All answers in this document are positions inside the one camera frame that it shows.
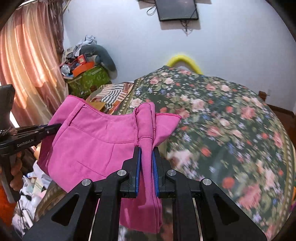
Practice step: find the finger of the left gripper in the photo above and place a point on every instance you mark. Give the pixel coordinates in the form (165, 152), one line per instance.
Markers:
(37, 132)

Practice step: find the grey plush toy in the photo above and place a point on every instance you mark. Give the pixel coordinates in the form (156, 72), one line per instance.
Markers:
(100, 54)

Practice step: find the pink curtain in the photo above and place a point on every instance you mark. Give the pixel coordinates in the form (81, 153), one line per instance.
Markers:
(31, 51)

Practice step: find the floral green bedspread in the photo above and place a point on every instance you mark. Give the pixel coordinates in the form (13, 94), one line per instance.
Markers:
(227, 134)

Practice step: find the orange box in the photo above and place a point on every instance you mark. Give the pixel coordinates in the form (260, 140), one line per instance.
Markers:
(82, 68)

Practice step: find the green patterned box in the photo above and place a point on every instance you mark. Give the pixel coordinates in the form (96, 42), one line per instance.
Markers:
(87, 82)

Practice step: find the left hand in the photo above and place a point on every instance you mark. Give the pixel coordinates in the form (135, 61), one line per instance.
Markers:
(17, 182)

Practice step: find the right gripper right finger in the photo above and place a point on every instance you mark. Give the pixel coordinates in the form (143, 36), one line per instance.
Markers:
(201, 210)

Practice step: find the striped patterned blanket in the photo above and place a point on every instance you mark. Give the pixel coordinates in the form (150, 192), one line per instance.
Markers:
(111, 94)

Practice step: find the wall mounted black screen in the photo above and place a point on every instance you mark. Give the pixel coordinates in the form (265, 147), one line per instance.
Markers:
(171, 10)

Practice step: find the pink pants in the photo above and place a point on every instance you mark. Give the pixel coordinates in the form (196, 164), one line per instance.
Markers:
(92, 145)

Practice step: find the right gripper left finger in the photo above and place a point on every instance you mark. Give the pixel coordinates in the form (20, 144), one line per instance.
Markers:
(91, 210)

